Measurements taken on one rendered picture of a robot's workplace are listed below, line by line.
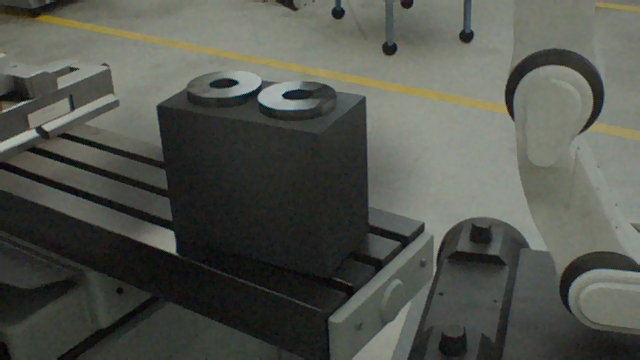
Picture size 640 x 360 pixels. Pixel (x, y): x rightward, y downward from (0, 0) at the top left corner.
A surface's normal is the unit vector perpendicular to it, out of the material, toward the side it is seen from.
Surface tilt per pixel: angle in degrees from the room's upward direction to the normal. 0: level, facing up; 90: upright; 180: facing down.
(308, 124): 0
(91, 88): 90
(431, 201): 0
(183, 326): 90
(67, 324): 90
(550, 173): 115
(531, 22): 90
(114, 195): 0
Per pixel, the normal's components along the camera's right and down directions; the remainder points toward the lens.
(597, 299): -0.29, 0.45
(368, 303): 0.82, 0.23
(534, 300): -0.05, -0.89
